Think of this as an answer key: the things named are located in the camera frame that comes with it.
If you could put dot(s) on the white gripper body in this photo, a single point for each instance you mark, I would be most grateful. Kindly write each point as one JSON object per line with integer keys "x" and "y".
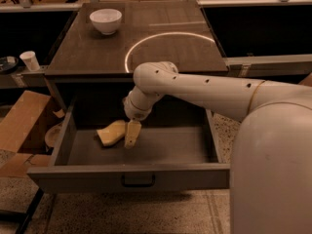
{"x": 136, "y": 113}

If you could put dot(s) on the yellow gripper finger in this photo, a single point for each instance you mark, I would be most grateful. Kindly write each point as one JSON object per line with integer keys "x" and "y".
{"x": 132, "y": 132}

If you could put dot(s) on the yellow sponge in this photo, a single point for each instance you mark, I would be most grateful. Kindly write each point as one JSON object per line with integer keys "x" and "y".
{"x": 112, "y": 133}

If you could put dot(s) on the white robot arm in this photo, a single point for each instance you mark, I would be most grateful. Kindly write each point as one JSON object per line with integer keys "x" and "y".
{"x": 271, "y": 162}

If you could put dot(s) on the round tan plate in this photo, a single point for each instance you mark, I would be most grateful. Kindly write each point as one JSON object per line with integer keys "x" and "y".
{"x": 52, "y": 135}

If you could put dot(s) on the white ceramic bowl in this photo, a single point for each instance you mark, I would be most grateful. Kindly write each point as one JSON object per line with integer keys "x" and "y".
{"x": 106, "y": 21}

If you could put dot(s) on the brown cardboard box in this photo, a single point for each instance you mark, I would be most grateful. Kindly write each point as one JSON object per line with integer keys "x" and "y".
{"x": 23, "y": 131}

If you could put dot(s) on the white paper cup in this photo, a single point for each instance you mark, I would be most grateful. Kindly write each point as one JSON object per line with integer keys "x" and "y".
{"x": 30, "y": 60}

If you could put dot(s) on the black floor stand leg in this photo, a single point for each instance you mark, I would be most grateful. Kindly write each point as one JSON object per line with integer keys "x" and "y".
{"x": 23, "y": 219}

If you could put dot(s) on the black drawer handle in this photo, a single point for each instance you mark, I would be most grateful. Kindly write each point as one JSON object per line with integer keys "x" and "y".
{"x": 138, "y": 181}

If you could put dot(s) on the grey metal shelf rail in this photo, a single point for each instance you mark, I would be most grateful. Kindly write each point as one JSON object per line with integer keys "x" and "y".
{"x": 270, "y": 65}

